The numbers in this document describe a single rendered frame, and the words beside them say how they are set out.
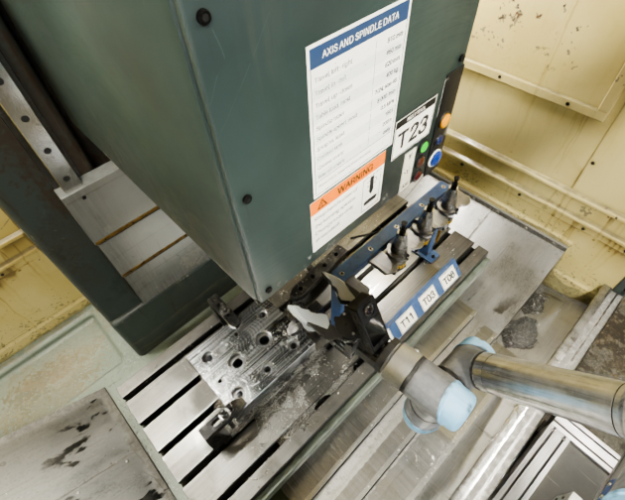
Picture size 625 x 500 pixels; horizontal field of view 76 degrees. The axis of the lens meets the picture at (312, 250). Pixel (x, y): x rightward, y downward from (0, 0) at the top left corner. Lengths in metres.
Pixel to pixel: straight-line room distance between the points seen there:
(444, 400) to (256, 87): 0.55
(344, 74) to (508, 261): 1.33
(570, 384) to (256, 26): 0.63
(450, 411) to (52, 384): 1.52
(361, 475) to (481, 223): 1.03
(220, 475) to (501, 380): 0.75
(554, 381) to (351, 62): 0.55
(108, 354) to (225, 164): 1.50
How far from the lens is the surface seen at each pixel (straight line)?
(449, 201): 1.18
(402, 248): 1.05
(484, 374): 0.83
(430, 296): 1.35
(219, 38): 0.36
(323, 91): 0.46
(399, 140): 0.64
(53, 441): 1.65
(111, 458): 1.59
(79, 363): 1.88
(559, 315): 1.82
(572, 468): 2.12
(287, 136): 0.44
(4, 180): 1.12
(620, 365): 2.67
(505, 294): 1.67
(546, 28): 1.43
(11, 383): 1.99
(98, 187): 1.14
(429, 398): 0.73
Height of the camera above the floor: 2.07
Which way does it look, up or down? 52 degrees down
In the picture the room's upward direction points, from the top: 4 degrees counter-clockwise
